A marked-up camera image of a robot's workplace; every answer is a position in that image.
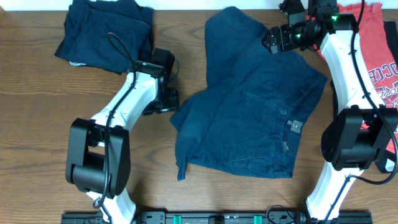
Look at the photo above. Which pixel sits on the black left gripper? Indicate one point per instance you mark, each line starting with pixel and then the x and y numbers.
pixel 173 107

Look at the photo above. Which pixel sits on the folded black garment with print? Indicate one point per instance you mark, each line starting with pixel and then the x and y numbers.
pixel 75 64

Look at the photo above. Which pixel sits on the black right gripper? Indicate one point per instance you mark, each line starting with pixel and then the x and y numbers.
pixel 272 33

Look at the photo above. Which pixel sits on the black garment under red shirt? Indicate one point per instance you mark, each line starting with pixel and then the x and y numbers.
pixel 338 49

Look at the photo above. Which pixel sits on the folded navy garment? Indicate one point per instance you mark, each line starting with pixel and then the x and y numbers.
pixel 107 34

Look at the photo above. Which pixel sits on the red printed t-shirt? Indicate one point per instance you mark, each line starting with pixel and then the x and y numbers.
pixel 378 40

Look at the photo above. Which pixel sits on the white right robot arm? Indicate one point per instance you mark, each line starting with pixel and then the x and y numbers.
pixel 363 126

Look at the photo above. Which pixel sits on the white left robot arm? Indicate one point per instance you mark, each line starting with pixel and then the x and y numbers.
pixel 98 158

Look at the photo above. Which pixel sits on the blue denim shorts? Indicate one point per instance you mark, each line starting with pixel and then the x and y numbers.
pixel 249 120

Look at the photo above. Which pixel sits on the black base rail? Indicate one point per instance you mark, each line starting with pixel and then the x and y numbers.
pixel 236 217

